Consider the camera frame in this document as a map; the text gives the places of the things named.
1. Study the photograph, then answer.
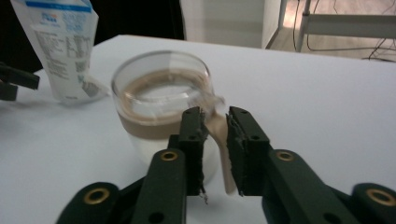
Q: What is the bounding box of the white partition panel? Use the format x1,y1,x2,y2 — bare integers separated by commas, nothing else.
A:
179,0,283,49

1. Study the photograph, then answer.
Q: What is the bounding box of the white desk frame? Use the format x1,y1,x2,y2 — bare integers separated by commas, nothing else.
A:
292,0,396,52

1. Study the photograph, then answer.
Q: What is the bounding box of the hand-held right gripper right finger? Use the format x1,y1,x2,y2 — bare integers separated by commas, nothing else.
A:
226,105,359,224

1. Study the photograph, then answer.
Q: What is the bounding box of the glass pitcher with beige band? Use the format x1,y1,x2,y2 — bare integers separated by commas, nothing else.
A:
111,49,239,196

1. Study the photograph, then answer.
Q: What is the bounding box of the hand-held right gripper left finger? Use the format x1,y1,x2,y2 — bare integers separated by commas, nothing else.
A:
132,106,209,224

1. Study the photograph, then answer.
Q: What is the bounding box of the white and blue milk pouch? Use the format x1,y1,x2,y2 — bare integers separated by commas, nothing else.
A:
9,0,110,105

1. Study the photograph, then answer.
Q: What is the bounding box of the white table frame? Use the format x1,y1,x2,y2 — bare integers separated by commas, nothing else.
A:
306,0,396,63

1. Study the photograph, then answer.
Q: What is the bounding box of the black curtain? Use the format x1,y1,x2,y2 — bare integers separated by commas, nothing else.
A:
0,0,185,75

